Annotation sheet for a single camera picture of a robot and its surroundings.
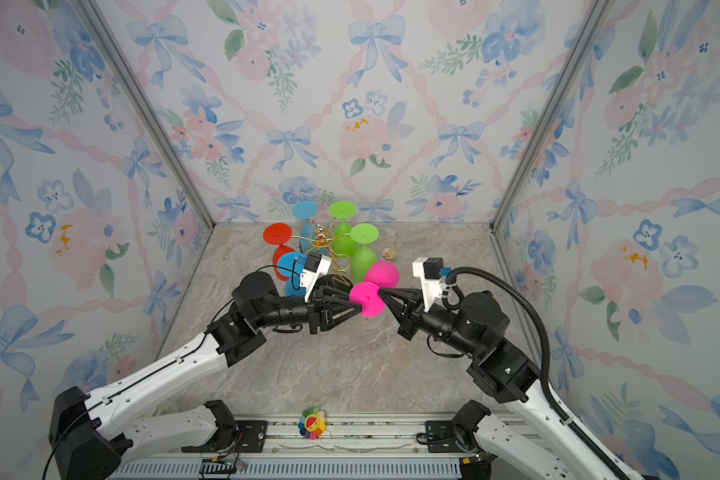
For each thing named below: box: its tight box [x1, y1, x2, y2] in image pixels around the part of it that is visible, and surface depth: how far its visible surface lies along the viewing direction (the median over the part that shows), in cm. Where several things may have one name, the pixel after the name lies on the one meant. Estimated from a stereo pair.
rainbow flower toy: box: [298, 407, 327, 440], surface depth 76 cm
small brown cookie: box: [382, 247, 398, 260], surface depth 115 cm
